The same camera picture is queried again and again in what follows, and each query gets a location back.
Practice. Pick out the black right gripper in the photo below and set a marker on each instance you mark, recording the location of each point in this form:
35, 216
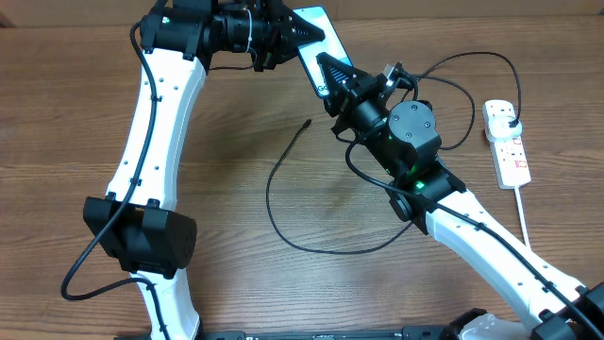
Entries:
349, 79

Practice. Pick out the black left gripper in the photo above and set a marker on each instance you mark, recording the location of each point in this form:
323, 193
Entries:
280, 36

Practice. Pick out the blue Samsung Galaxy smartphone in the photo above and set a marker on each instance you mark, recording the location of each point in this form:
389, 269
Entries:
331, 45

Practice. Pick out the white power strip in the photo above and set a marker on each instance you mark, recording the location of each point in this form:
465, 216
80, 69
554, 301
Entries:
509, 157

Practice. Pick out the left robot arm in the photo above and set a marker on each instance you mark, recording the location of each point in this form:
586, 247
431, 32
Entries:
136, 222

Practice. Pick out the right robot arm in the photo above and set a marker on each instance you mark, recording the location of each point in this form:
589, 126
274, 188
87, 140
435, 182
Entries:
404, 140

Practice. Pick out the white charger plug adapter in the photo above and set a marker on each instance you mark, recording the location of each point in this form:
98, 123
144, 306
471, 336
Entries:
499, 129

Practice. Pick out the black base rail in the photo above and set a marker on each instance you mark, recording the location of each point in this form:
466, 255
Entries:
426, 332

